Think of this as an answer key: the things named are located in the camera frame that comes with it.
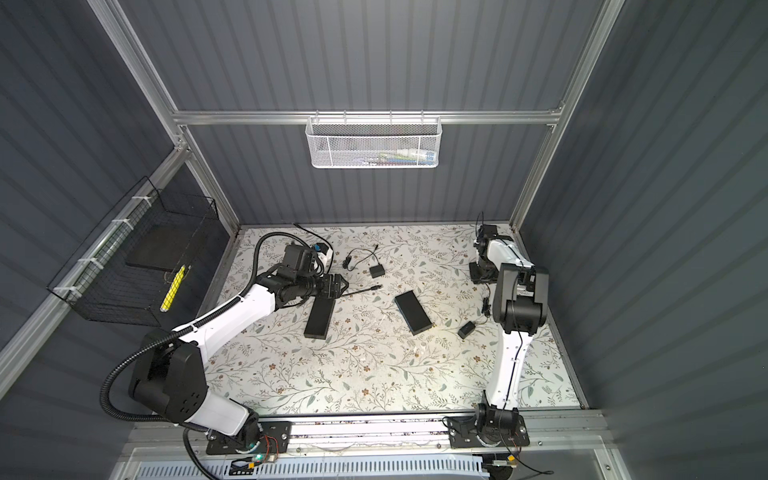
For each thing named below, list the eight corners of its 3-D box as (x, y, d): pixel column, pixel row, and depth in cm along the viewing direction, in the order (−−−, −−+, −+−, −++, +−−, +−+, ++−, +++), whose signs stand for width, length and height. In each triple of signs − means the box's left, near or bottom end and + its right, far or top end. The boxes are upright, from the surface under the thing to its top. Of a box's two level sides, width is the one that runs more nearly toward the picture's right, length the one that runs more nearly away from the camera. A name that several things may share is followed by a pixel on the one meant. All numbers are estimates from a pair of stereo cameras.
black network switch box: (413, 336, 93) (413, 333, 91) (394, 300, 101) (394, 296, 100) (432, 328, 95) (432, 325, 93) (412, 293, 103) (412, 289, 101)
